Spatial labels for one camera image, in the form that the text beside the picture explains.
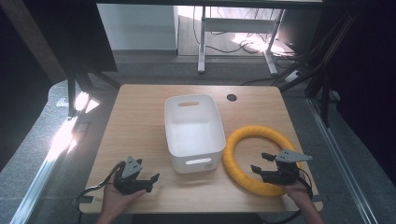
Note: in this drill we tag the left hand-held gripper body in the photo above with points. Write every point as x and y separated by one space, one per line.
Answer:
130 174

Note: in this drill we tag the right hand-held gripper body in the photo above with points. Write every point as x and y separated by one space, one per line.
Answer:
285 169

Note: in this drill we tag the person's right hand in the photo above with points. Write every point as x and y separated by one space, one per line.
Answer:
295 190

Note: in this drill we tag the person's left hand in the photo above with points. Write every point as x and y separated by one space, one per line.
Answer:
116 200

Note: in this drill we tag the white plastic basket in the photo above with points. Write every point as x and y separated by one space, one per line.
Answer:
194 137

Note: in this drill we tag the white power strip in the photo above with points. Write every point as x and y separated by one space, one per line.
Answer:
293 75

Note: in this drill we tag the black metal stand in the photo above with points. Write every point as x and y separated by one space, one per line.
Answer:
323 56

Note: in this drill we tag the white panel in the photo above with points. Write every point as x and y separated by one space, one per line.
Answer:
137 26

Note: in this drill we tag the black board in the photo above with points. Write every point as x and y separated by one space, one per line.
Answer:
71 34

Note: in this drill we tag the aluminium floor rail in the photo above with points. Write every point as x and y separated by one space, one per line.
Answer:
43 174
342 161

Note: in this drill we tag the white metal desk frame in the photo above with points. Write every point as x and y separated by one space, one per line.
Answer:
239 25

